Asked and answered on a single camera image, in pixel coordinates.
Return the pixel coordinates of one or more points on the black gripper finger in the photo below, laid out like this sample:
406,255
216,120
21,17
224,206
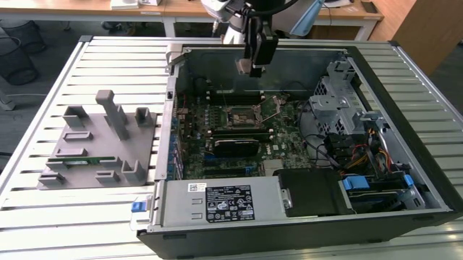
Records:
267,50
248,50

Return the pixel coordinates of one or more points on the silver CPU green board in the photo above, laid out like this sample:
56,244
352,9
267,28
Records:
243,66

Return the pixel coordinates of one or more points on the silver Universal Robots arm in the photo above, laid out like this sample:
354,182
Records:
306,20

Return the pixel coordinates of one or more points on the CPU socket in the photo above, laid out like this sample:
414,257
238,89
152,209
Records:
240,117

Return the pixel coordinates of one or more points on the black RAM slot bank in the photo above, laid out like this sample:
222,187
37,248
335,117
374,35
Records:
235,97
239,134

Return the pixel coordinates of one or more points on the black rear case fan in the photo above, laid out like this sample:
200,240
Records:
200,85

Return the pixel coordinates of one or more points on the silver metal drive cage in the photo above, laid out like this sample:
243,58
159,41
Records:
326,105

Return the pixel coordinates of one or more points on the green motherboard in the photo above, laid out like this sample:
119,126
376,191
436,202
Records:
290,122

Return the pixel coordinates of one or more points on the white box black print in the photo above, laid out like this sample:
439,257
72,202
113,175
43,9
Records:
149,2

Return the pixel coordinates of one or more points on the black phone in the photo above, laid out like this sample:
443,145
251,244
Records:
368,6

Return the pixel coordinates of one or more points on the black graphics card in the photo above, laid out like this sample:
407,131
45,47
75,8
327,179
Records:
235,149

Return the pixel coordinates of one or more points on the black office chair base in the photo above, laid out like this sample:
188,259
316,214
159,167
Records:
119,25

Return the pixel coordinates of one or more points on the white cardboard box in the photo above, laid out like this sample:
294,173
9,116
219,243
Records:
124,4

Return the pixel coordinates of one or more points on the silver chipset heatsink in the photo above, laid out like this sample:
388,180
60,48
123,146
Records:
272,166

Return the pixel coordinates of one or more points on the brown wooden cabinet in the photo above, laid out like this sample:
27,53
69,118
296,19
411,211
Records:
427,32

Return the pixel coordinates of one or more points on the black expansion slot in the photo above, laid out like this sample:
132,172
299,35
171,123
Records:
224,172

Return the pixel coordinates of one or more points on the black plastic fan shroud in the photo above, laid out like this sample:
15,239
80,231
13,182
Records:
311,189

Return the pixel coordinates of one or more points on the grey plastic parts rack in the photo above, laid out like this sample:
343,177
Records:
108,151

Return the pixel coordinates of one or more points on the blue disk carrier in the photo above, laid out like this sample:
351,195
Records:
356,184

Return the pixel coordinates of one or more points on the green RAM stick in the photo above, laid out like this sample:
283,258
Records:
95,160

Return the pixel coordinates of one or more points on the black mesh wastebasket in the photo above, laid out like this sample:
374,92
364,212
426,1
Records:
17,67
31,35

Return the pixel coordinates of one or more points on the silver power supply black label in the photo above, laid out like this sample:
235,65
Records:
180,205

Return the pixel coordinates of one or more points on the blue plastic clip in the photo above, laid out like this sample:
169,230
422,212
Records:
407,181

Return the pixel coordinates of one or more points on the blue case latch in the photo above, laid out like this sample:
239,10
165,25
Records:
137,207

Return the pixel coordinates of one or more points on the white metal table foot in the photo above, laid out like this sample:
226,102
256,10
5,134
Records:
7,104

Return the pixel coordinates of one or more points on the black open PC case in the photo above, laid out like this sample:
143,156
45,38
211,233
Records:
252,243

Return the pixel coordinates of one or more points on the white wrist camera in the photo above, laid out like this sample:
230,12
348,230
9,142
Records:
215,5

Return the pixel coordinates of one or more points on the wooden desk white frame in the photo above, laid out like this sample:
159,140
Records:
338,15
53,9

